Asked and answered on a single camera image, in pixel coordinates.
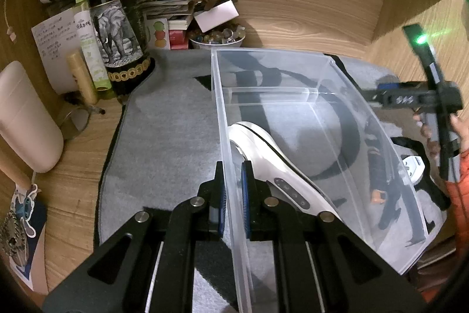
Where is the white bowl of beads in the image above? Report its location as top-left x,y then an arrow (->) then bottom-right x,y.
188,25 -> 247,50

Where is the person's right hand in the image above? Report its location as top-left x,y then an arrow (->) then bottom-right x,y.
413,113 -> 469,160

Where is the small white cardboard box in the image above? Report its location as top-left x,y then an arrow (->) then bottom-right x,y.
193,0 -> 240,33

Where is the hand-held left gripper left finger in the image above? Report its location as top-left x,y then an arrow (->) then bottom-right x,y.
42,161 -> 230,313

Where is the clear plastic storage box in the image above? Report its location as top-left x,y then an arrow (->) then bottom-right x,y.
210,47 -> 429,313

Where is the grey mat with black pattern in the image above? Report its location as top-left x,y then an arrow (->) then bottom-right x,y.
96,49 -> 448,313

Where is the pale pink mug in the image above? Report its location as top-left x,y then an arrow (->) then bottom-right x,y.
0,61 -> 64,189

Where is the white charger plug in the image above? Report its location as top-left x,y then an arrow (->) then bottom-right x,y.
401,153 -> 427,187

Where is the handwritten paper note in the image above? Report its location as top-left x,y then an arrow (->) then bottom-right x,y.
31,9 -> 86,94

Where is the hanging beaded string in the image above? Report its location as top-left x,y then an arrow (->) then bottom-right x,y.
4,0 -> 17,42

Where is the stack of books and papers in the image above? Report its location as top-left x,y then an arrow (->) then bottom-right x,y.
139,0 -> 206,50

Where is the green and white spray bottle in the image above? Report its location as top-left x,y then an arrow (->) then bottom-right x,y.
73,0 -> 111,92

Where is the clear glass jar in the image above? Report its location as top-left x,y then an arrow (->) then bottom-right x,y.
59,102 -> 92,141

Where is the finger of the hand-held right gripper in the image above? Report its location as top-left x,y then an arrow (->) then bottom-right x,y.
363,82 -> 439,110

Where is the cartoon sticker card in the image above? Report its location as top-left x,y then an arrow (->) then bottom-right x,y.
0,185 -> 48,293

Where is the small yellow tube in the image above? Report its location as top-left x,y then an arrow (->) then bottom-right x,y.
67,51 -> 99,105

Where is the white handheld electric device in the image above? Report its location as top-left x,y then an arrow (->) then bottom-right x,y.
228,120 -> 341,222

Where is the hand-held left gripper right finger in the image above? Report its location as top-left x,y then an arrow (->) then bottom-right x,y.
240,160 -> 429,313

